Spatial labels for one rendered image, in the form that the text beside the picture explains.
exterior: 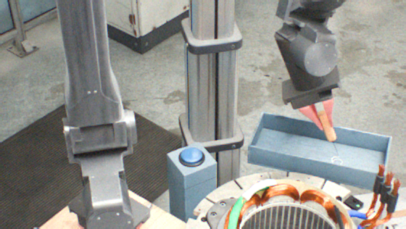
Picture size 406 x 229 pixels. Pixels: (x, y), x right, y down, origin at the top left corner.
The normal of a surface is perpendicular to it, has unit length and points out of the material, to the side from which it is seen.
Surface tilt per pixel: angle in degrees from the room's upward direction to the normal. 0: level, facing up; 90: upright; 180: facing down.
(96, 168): 4
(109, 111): 98
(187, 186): 90
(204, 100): 90
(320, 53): 74
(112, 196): 8
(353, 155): 0
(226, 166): 90
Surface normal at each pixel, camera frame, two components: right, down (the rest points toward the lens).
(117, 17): -0.65, 0.36
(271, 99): 0.00, -0.77
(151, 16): 0.77, 0.40
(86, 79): 0.22, 0.72
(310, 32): -0.94, -0.08
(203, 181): 0.50, 0.55
